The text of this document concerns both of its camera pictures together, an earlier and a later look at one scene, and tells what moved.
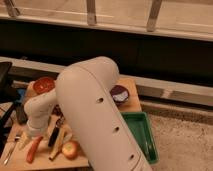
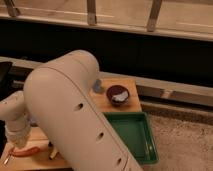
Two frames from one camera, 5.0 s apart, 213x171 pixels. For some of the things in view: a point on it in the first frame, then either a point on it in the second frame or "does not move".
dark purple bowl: [120, 95] does not move
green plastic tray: [140, 127] does not move
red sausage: [33, 148] -> [26, 152]
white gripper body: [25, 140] -> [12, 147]
